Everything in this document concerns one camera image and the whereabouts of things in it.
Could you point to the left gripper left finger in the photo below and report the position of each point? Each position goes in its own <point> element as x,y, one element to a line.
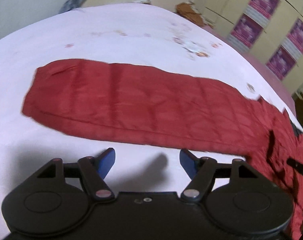
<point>93,171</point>

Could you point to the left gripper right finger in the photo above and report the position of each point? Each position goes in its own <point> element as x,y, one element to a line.
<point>201,173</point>

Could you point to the red quilted jacket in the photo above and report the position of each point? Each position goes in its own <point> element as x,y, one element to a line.
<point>145,105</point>

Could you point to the pink bed sheet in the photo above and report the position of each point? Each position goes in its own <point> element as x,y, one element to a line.
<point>261,64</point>

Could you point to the purple poster lower right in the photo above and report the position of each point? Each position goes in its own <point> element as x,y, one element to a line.
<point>280,63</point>

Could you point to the purple poster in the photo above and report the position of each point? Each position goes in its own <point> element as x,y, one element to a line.
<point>293,42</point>
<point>244,34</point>
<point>261,11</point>
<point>280,63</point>

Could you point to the white floral bed quilt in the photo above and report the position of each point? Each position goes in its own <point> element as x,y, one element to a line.
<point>137,34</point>

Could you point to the purple poster lower left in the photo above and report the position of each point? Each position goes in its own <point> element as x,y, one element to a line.
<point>244,34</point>

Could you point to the purple poster upper right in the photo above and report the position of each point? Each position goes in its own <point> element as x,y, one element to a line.
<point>293,42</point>

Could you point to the cream wardrobe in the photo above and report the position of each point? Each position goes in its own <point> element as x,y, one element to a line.
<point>269,30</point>

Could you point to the purple poster upper left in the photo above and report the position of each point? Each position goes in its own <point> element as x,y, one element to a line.
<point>261,11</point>

